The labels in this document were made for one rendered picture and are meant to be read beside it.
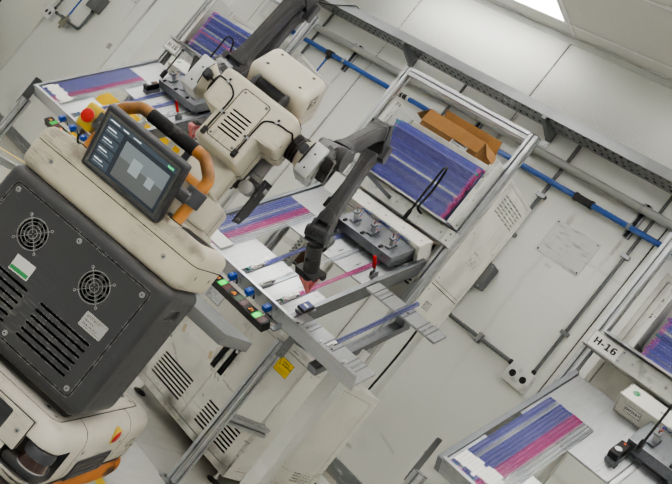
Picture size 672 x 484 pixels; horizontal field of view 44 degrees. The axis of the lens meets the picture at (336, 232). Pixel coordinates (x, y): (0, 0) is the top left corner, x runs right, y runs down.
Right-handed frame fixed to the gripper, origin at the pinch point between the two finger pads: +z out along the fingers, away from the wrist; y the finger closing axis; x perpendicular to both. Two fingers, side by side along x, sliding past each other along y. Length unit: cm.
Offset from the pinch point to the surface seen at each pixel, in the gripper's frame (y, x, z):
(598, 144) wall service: 32, -238, 7
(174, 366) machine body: 57, 16, 70
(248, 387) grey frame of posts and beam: -1.3, 23.3, 33.2
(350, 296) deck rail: 1.5, -24.4, 12.6
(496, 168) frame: -2, -93, -28
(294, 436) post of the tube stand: -26, 21, 38
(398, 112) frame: 59, -98, -26
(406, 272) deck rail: 1, -54, 12
